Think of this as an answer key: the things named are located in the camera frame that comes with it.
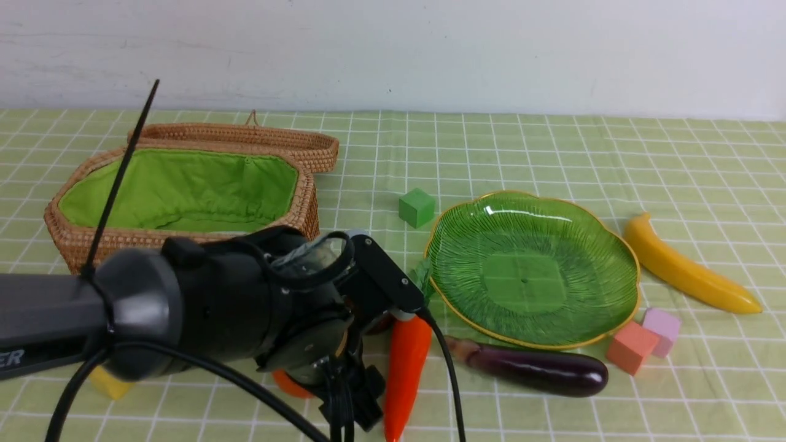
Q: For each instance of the yellow toy banana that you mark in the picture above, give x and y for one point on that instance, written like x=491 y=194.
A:
x=683 y=274

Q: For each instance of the green foam cube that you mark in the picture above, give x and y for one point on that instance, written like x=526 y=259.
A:
x=416 y=208

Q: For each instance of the green checkered tablecloth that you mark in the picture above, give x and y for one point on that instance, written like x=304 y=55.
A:
x=714 y=190

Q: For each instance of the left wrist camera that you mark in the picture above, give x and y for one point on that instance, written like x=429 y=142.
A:
x=375 y=285

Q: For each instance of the wicker basket lid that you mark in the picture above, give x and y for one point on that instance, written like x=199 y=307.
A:
x=317 y=152

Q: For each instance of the wicker basket green lining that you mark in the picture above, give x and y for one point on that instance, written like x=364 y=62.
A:
x=204 y=192

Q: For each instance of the purple toy eggplant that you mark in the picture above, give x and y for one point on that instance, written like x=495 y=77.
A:
x=556 y=373

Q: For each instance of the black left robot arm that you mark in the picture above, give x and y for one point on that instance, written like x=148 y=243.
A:
x=293 y=306

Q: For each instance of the yellow foam cube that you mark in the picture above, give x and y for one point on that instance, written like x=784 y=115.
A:
x=107 y=384

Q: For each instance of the orange toy carrot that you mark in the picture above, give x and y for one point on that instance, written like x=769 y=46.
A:
x=409 y=347

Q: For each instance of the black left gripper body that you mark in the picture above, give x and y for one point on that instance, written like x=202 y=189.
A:
x=331 y=368

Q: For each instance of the pink foam cube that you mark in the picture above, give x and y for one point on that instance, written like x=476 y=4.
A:
x=665 y=326

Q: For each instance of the green glass leaf plate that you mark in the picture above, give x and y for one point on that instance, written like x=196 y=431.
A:
x=536 y=272

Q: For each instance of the orange toy persimmon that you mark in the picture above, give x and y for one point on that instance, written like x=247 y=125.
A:
x=287 y=385

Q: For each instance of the orange foam cube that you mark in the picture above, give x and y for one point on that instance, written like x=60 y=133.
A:
x=631 y=346

